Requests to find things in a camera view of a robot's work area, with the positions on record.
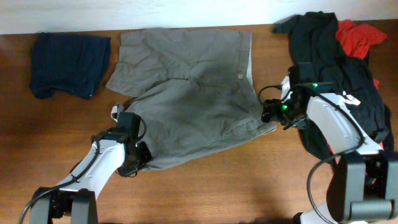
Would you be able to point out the grey shorts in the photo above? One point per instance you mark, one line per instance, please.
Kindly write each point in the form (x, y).
(193, 88)

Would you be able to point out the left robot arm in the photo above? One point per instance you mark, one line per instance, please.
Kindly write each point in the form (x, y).
(119, 150)

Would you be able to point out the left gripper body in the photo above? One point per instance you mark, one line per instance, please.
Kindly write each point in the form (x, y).
(137, 161)

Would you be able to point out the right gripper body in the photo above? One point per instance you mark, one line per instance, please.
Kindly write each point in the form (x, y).
(282, 112)

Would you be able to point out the black shirt with white print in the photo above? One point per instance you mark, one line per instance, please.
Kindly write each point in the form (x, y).
(313, 41)

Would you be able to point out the folded navy blue garment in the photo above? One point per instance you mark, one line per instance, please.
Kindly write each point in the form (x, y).
(71, 63)

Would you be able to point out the red shirt with white print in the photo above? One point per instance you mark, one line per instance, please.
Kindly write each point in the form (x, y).
(357, 39)

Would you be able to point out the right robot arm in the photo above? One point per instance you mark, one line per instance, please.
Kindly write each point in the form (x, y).
(363, 188)

